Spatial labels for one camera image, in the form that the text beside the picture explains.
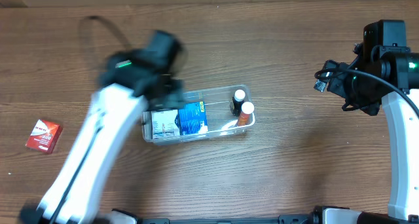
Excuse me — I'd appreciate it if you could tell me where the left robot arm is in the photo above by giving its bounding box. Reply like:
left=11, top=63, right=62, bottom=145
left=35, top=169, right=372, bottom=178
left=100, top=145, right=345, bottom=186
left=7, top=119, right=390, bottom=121
left=19, top=30, right=185, bottom=223

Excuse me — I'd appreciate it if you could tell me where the white medicine box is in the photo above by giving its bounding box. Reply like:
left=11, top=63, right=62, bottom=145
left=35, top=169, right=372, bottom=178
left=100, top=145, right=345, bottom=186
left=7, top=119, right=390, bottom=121
left=151, top=109, right=180, bottom=140

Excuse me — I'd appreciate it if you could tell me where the black bottle white cap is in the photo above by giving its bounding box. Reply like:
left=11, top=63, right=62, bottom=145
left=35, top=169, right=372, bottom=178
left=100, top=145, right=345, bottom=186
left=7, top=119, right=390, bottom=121
left=230, top=89, right=246, bottom=117

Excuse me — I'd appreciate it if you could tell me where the orange bottle white cap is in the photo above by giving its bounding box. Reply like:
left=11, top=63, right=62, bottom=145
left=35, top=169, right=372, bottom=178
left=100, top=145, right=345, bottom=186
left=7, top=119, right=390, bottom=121
left=237, top=102, right=255, bottom=126

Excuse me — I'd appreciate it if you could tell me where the red medicine box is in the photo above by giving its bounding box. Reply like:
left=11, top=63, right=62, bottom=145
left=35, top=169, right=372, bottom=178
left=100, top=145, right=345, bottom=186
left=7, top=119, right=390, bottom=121
left=26, top=119, right=63, bottom=154

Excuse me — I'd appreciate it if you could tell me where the blue medicine box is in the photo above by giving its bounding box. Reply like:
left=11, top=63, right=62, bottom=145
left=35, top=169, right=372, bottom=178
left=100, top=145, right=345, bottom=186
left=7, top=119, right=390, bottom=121
left=178, top=101, right=209, bottom=136

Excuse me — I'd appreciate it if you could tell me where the clear plastic container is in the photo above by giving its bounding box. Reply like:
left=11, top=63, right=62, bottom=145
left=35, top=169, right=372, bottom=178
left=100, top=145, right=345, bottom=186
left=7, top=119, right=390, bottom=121
left=141, top=84, right=256, bottom=145

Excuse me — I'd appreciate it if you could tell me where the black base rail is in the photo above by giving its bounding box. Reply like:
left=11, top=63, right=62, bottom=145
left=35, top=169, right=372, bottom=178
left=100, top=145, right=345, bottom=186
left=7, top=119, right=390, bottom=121
left=104, top=209, right=315, bottom=224

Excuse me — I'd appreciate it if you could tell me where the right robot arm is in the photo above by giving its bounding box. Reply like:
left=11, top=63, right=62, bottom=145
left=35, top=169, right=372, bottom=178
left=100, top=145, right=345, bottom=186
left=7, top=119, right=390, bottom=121
left=307, top=20, right=418, bottom=223

